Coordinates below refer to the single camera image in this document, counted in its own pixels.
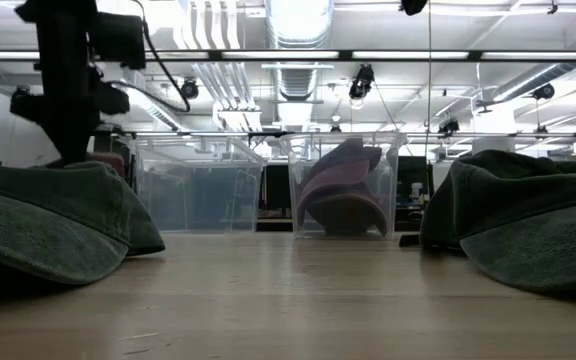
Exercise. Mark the overhead light bar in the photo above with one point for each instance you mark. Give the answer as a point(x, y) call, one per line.
point(278, 55)

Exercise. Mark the black ceiling camera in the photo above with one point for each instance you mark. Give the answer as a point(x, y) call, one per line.
point(362, 81)
point(189, 89)
point(21, 93)
point(540, 131)
point(448, 126)
point(543, 91)

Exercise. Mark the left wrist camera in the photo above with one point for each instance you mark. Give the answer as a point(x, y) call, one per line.
point(118, 40)

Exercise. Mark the thin vertical pole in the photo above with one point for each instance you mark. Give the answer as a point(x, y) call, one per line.
point(429, 75)

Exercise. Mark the white round pillar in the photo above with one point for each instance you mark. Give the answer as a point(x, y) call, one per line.
point(493, 145)

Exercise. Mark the dark green baseball cap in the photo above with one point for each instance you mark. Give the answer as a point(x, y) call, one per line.
point(518, 200)
point(43, 215)

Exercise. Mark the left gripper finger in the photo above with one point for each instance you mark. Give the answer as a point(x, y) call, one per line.
point(81, 145)
point(64, 145)

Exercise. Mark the black background cabinet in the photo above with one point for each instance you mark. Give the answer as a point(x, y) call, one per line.
point(278, 190)

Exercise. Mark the clear plastic bin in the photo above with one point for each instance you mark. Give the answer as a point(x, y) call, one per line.
point(393, 150)
point(193, 200)

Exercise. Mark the round silver air duct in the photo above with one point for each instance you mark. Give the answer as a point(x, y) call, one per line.
point(298, 25)

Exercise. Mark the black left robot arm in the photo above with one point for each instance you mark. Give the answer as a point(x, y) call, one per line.
point(63, 35)

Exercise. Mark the black background shelf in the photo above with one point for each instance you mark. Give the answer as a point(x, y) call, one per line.
point(118, 145)

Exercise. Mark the black ceiling hook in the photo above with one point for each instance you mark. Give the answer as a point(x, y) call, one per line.
point(552, 7)

